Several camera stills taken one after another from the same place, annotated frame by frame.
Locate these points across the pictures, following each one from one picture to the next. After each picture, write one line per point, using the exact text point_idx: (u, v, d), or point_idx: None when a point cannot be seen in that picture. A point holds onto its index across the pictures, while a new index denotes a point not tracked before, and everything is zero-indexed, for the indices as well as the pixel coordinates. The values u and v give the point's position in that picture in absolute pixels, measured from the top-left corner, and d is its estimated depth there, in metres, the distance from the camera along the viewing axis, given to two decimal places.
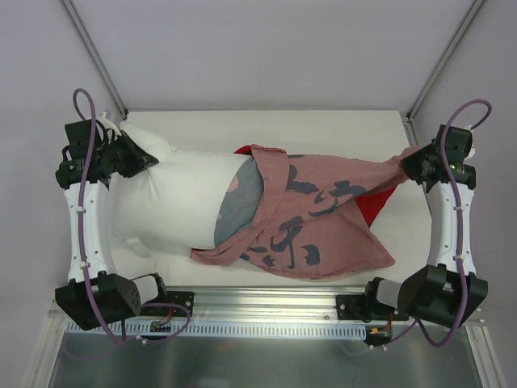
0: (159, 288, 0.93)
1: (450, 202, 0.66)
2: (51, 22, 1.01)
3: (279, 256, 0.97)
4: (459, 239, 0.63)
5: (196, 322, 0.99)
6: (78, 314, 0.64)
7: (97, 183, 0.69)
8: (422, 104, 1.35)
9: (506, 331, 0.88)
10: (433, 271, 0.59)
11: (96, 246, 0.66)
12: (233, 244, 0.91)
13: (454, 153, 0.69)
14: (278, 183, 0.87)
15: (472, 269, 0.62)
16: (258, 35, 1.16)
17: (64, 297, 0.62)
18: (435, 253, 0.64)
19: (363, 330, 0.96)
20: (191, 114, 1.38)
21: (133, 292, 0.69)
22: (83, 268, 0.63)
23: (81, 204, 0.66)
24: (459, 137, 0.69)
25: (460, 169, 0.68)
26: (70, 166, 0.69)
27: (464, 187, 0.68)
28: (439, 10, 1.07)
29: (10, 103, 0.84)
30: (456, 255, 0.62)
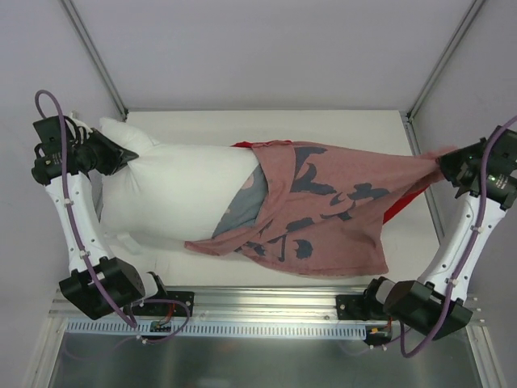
0: (158, 286, 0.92)
1: (469, 220, 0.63)
2: (51, 23, 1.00)
3: (271, 247, 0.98)
4: (459, 263, 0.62)
5: (196, 322, 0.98)
6: (86, 303, 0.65)
7: (78, 175, 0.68)
8: (422, 104, 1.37)
9: (506, 331, 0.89)
10: (419, 285, 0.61)
11: (93, 234, 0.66)
12: (226, 237, 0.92)
13: (501, 164, 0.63)
14: (286, 182, 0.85)
15: (462, 297, 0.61)
16: (259, 36, 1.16)
17: (69, 288, 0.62)
18: (430, 268, 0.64)
19: (363, 330, 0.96)
20: (192, 114, 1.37)
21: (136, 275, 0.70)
22: (84, 256, 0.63)
23: (67, 196, 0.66)
24: (514, 146, 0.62)
25: (501, 182, 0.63)
26: (47, 161, 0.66)
27: (493, 204, 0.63)
28: (439, 11, 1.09)
29: (10, 100, 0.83)
30: (447, 279, 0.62)
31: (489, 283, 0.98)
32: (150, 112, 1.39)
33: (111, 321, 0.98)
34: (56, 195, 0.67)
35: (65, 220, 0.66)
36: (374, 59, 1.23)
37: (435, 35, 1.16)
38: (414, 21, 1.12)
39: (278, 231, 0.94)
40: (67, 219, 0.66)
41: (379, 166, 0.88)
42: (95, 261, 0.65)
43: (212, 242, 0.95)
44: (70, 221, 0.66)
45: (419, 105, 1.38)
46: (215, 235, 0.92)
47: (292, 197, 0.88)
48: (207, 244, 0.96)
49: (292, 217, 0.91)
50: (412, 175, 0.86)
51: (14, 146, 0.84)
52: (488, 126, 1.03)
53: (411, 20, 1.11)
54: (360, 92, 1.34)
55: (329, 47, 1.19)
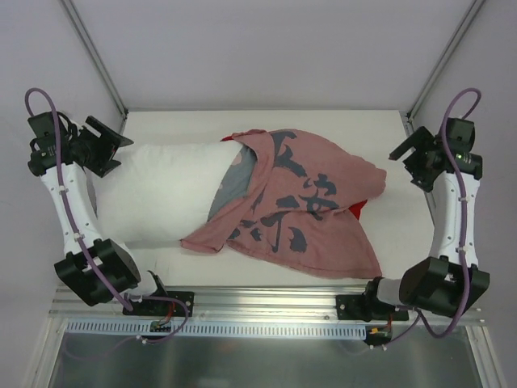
0: (158, 285, 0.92)
1: (455, 193, 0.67)
2: (51, 21, 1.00)
3: (266, 231, 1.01)
4: (462, 231, 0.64)
5: (196, 322, 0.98)
6: (81, 288, 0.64)
7: (73, 165, 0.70)
8: (422, 104, 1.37)
9: (506, 330, 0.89)
10: (435, 261, 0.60)
11: (86, 218, 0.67)
12: (223, 215, 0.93)
13: (458, 145, 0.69)
14: (269, 153, 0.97)
15: (476, 261, 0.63)
16: (259, 35, 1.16)
17: (65, 270, 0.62)
18: (439, 243, 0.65)
19: (363, 330, 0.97)
20: (192, 114, 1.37)
21: (133, 262, 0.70)
22: (78, 238, 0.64)
23: (62, 183, 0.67)
24: (463, 128, 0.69)
25: (467, 158, 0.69)
26: (42, 153, 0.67)
27: (470, 179, 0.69)
28: (439, 10, 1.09)
29: (10, 99, 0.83)
30: (458, 247, 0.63)
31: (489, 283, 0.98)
32: (150, 112, 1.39)
33: (111, 321, 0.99)
34: (52, 185, 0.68)
35: (60, 207, 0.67)
36: (373, 59, 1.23)
37: (435, 35, 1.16)
38: (414, 21, 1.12)
39: (272, 210, 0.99)
40: (61, 207, 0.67)
41: (333, 159, 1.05)
42: (90, 242, 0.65)
43: (207, 229, 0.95)
44: (65, 207, 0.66)
45: (419, 105, 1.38)
46: (208, 218, 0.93)
47: (276, 172, 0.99)
48: (203, 233, 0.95)
49: (279, 190, 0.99)
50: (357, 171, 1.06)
51: (14, 146, 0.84)
52: (487, 125, 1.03)
53: (410, 20, 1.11)
54: (360, 92, 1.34)
55: (329, 47, 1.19)
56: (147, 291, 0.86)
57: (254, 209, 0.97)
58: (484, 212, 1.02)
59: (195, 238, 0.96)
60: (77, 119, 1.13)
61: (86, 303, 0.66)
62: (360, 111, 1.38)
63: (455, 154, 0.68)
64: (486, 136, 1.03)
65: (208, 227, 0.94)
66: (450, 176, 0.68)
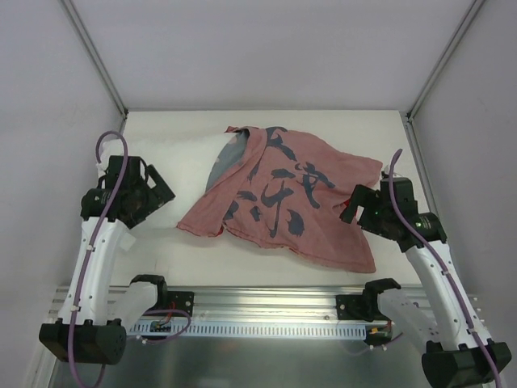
0: (160, 293, 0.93)
1: (436, 268, 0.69)
2: (52, 22, 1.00)
3: (265, 212, 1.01)
4: (463, 310, 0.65)
5: (196, 322, 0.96)
6: (58, 352, 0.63)
7: (114, 221, 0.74)
8: (422, 105, 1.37)
9: (506, 330, 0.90)
10: (458, 356, 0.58)
11: (92, 292, 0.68)
12: (220, 187, 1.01)
13: (408, 207, 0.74)
14: (261, 132, 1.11)
15: (489, 335, 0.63)
16: (259, 37, 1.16)
17: (47, 331, 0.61)
18: (448, 332, 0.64)
19: (363, 330, 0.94)
20: (193, 115, 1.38)
21: (120, 337, 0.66)
22: (73, 311, 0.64)
23: (92, 242, 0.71)
24: (405, 189, 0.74)
25: (426, 222, 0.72)
26: (96, 199, 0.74)
27: (442, 246, 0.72)
28: (439, 11, 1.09)
29: (10, 99, 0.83)
30: (468, 330, 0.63)
31: (489, 284, 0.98)
32: (151, 112, 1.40)
33: None
34: (87, 234, 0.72)
35: (79, 263, 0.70)
36: (373, 60, 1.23)
37: (435, 36, 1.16)
38: (414, 22, 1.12)
39: (271, 186, 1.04)
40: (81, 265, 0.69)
41: (320, 148, 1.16)
42: (80, 320, 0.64)
43: (204, 205, 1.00)
44: (82, 266, 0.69)
45: (418, 106, 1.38)
46: (204, 193, 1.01)
47: (271, 152, 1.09)
48: (202, 210, 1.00)
49: (275, 165, 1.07)
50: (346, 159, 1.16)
51: (14, 147, 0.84)
52: (487, 126, 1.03)
53: (410, 21, 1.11)
54: (360, 93, 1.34)
55: (330, 48, 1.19)
56: (149, 303, 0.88)
57: (251, 182, 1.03)
58: (484, 212, 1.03)
59: (195, 216, 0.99)
60: (78, 119, 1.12)
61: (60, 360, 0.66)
62: (360, 112, 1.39)
63: (414, 223, 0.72)
64: (486, 137, 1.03)
65: (207, 200, 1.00)
66: (423, 251, 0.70)
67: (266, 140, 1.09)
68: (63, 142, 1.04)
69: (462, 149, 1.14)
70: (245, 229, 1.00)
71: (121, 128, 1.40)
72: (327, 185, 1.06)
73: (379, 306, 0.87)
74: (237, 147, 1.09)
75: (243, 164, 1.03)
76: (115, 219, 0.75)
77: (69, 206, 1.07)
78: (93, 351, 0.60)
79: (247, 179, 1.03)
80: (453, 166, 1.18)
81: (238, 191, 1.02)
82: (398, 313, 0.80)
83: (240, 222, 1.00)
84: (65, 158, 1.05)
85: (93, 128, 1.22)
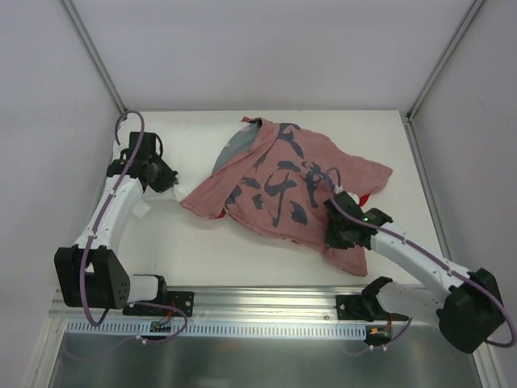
0: (159, 291, 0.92)
1: (397, 240, 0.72)
2: (51, 21, 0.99)
3: (267, 200, 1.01)
4: (435, 259, 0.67)
5: (196, 322, 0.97)
6: (67, 284, 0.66)
7: (136, 179, 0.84)
8: (422, 105, 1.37)
9: (506, 331, 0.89)
10: (449, 297, 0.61)
11: (109, 225, 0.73)
12: (225, 171, 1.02)
13: (353, 210, 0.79)
14: (272, 124, 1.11)
15: (466, 267, 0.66)
16: (259, 36, 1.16)
17: (62, 257, 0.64)
18: (435, 285, 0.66)
19: (363, 330, 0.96)
20: (194, 115, 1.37)
21: (123, 285, 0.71)
22: (90, 235, 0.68)
23: (115, 189, 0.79)
24: (345, 199, 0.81)
25: (371, 215, 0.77)
26: (121, 162, 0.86)
27: (391, 225, 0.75)
28: (439, 11, 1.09)
29: (10, 100, 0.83)
30: (448, 272, 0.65)
31: None
32: (151, 112, 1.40)
33: (111, 321, 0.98)
34: (110, 185, 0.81)
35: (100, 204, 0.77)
36: (373, 60, 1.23)
37: (434, 36, 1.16)
38: (414, 22, 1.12)
39: (276, 176, 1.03)
40: (101, 205, 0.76)
41: (328, 145, 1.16)
42: (95, 244, 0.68)
43: (208, 187, 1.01)
44: (103, 206, 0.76)
45: (418, 106, 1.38)
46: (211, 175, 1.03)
47: (279, 145, 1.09)
48: (204, 193, 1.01)
49: (283, 157, 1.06)
50: (353, 158, 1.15)
51: (14, 147, 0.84)
52: (486, 126, 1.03)
53: (410, 21, 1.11)
54: (360, 93, 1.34)
55: (329, 48, 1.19)
56: (147, 297, 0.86)
57: (257, 170, 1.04)
58: (484, 212, 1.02)
59: (198, 196, 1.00)
60: (78, 119, 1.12)
61: (63, 300, 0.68)
62: (360, 111, 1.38)
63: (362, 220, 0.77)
64: (486, 137, 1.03)
65: (210, 183, 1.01)
66: (379, 236, 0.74)
67: (277, 132, 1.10)
68: (64, 141, 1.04)
69: (463, 148, 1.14)
70: (245, 215, 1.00)
71: None
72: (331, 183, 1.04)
73: (384, 306, 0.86)
74: (248, 137, 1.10)
75: (250, 152, 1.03)
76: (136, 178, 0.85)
77: (69, 205, 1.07)
78: (104, 281, 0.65)
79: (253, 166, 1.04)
80: (453, 165, 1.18)
81: (243, 178, 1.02)
82: (403, 300, 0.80)
83: (241, 208, 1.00)
84: (65, 158, 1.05)
85: (94, 127, 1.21)
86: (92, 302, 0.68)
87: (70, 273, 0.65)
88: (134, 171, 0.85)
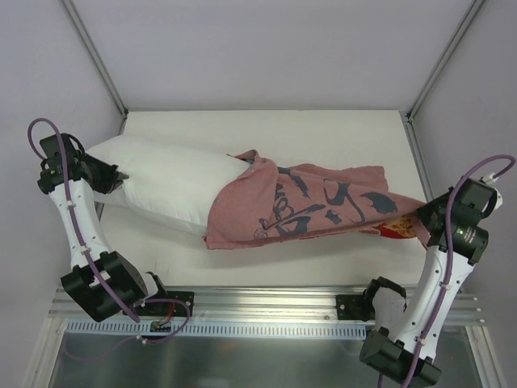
0: (158, 286, 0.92)
1: (439, 276, 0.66)
2: (50, 22, 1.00)
3: (341, 210, 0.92)
4: (427, 321, 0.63)
5: (196, 322, 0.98)
6: (88, 301, 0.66)
7: (81, 180, 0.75)
8: (422, 104, 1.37)
9: (506, 331, 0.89)
10: (388, 343, 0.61)
11: (93, 232, 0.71)
12: (235, 192, 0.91)
13: (470, 212, 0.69)
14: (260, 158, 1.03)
15: (430, 354, 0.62)
16: (259, 37, 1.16)
17: (72, 283, 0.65)
18: (401, 326, 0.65)
19: (363, 330, 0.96)
20: (193, 115, 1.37)
21: (137, 276, 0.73)
22: (85, 252, 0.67)
23: (69, 199, 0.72)
24: (474, 195, 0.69)
25: (469, 234, 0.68)
26: (52, 170, 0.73)
27: (462, 259, 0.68)
28: (439, 11, 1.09)
29: (10, 100, 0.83)
30: (417, 337, 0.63)
31: (490, 283, 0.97)
32: (151, 112, 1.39)
33: (111, 321, 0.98)
34: (60, 200, 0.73)
35: (68, 220, 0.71)
36: (372, 60, 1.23)
37: (435, 36, 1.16)
38: (414, 22, 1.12)
39: (327, 188, 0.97)
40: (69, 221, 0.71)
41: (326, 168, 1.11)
42: (96, 255, 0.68)
43: (225, 221, 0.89)
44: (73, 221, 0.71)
45: (419, 106, 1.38)
46: (216, 198, 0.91)
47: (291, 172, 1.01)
48: (233, 226, 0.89)
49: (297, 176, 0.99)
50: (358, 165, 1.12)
51: (14, 147, 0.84)
52: (487, 126, 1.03)
53: (410, 20, 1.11)
54: (360, 93, 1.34)
55: (329, 48, 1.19)
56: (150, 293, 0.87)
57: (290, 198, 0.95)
58: None
59: (216, 229, 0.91)
60: (78, 120, 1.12)
61: (92, 318, 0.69)
62: (360, 111, 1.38)
63: (457, 227, 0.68)
64: (487, 136, 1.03)
65: (220, 207, 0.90)
66: (440, 255, 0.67)
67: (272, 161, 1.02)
68: None
69: (463, 148, 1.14)
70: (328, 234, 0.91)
71: (120, 128, 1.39)
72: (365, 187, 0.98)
73: (375, 302, 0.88)
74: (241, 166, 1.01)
75: (254, 170, 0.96)
76: (80, 179, 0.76)
77: None
78: (125, 279, 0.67)
79: (290, 193, 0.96)
80: (453, 165, 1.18)
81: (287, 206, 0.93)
82: (379, 304, 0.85)
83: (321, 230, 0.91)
84: None
85: (94, 128, 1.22)
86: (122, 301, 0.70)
87: (88, 293, 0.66)
88: (75, 170, 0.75)
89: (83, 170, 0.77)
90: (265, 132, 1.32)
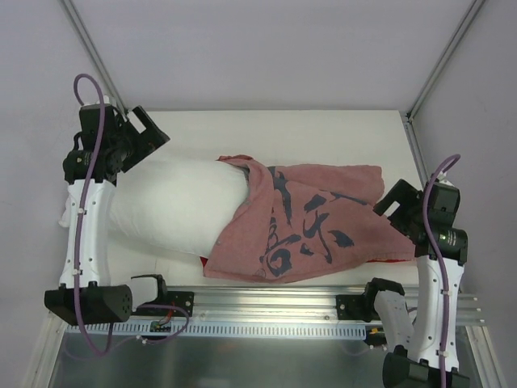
0: (159, 291, 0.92)
1: (438, 284, 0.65)
2: (50, 20, 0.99)
3: (313, 246, 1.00)
4: (443, 331, 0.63)
5: (196, 322, 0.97)
6: (65, 315, 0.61)
7: (102, 183, 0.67)
8: (422, 104, 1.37)
9: (506, 330, 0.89)
10: (414, 365, 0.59)
11: (91, 254, 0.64)
12: (234, 234, 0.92)
13: (442, 215, 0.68)
14: (254, 175, 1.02)
15: (456, 364, 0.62)
16: (260, 36, 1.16)
17: (52, 301, 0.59)
18: (418, 343, 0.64)
19: (363, 330, 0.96)
20: (193, 115, 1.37)
21: (125, 298, 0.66)
22: (75, 276, 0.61)
23: (81, 206, 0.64)
24: (447, 199, 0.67)
25: (451, 238, 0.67)
26: (78, 158, 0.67)
27: (453, 263, 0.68)
28: (439, 10, 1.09)
29: (10, 100, 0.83)
30: (439, 351, 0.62)
31: (490, 283, 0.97)
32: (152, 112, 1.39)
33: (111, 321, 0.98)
34: (76, 198, 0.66)
35: (73, 226, 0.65)
36: (373, 60, 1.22)
37: (435, 36, 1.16)
38: (414, 22, 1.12)
39: (304, 219, 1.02)
40: (74, 231, 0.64)
41: (313, 179, 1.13)
42: (84, 283, 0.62)
43: (224, 252, 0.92)
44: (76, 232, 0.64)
45: (419, 106, 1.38)
46: (217, 238, 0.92)
47: (279, 195, 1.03)
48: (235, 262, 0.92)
49: (282, 206, 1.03)
50: (346, 172, 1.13)
51: (14, 147, 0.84)
52: (487, 126, 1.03)
53: (410, 20, 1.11)
54: (360, 93, 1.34)
55: (329, 48, 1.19)
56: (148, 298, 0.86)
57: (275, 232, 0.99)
58: (484, 211, 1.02)
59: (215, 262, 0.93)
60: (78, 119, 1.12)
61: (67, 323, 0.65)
62: (360, 111, 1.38)
63: (439, 234, 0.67)
64: (487, 136, 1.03)
65: (222, 248, 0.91)
66: (433, 263, 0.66)
67: (265, 177, 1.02)
68: (64, 142, 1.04)
69: (463, 147, 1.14)
70: (303, 269, 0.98)
71: None
72: (341, 217, 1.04)
73: (375, 307, 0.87)
74: (235, 176, 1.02)
75: (250, 203, 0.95)
76: (102, 179, 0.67)
77: None
78: (102, 309, 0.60)
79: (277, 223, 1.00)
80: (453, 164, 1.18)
81: (271, 240, 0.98)
82: (386, 311, 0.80)
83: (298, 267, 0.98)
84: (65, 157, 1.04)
85: None
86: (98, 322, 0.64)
87: (66, 311, 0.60)
88: (98, 170, 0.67)
89: (110, 166, 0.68)
90: (265, 132, 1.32)
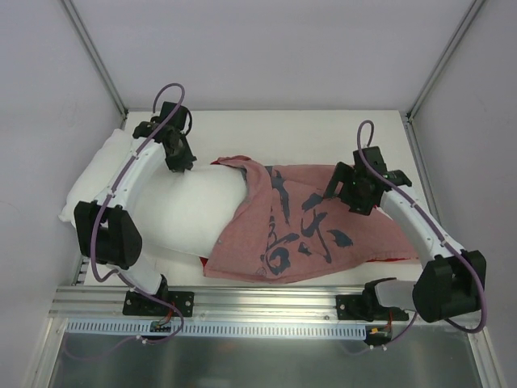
0: (159, 292, 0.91)
1: (405, 203, 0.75)
2: (51, 20, 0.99)
3: (312, 245, 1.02)
4: (434, 228, 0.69)
5: (196, 322, 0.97)
6: (83, 234, 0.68)
7: (158, 145, 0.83)
8: (422, 105, 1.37)
9: (506, 331, 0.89)
10: (435, 263, 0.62)
11: (128, 187, 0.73)
12: (236, 234, 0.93)
13: (377, 166, 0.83)
14: (253, 173, 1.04)
15: (462, 245, 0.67)
16: (261, 36, 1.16)
17: (81, 208, 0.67)
18: (426, 251, 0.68)
19: (363, 330, 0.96)
20: (193, 115, 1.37)
21: (136, 246, 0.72)
22: (108, 195, 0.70)
23: (137, 153, 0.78)
24: (372, 153, 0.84)
25: (393, 175, 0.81)
26: (149, 125, 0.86)
27: (409, 190, 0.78)
28: (439, 10, 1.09)
29: (10, 100, 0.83)
30: (442, 242, 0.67)
31: (490, 283, 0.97)
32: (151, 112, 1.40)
33: (111, 321, 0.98)
34: (134, 147, 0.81)
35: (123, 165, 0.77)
36: (373, 60, 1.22)
37: (435, 35, 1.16)
38: (414, 22, 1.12)
39: (303, 218, 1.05)
40: (123, 166, 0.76)
41: (313, 179, 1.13)
42: (111, 204, 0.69)
43: (224, 252, 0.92)
44: (124, 166, 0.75)
45: (419, 106, 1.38)
46: (218, 238, 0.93)
47: (277, 195, 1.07)
48: (234, 260, 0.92)
49: (280, 206, 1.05)
50: None
51: (14, 147, 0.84)
52: (486, 126, 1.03)
53: (410, 20, 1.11)
54: (360, 93, 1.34)
55: (329, 47, 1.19)
56: (149, 288, 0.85)
57: (275, 233, 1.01)
58: (485, 210, 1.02)
59: (216, 261, 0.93)
60: (78, 119, 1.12)
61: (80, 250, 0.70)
62: (360, 111, 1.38)
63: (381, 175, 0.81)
64: (487, 136, 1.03)
65: (223, 248, 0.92)
66: (391, 193, 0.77)
67: (264, 175, 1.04)
68: (64, 141, 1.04)
69: (464, 147, 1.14)
70: (303, 269, 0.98)
71: (121, 128, 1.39)
72: (338, 215, 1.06)
73: (379, 301, 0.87)
74: (233, 178, 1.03)
75: (250, 201, 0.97)
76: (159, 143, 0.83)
77: None
78: (115, 234, 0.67)
79: (276, 224, 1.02)
80: (453, 164, 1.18)
81: (270, 241, 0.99)
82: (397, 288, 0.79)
83: (297, 266, 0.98)
84: (65, 157, 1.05)
85: (94, 128, 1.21)
86: (104, 256, 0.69)
87: (86, 227, 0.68)
88: (158, 137, 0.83)
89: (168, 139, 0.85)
90: (265, 132, 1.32)
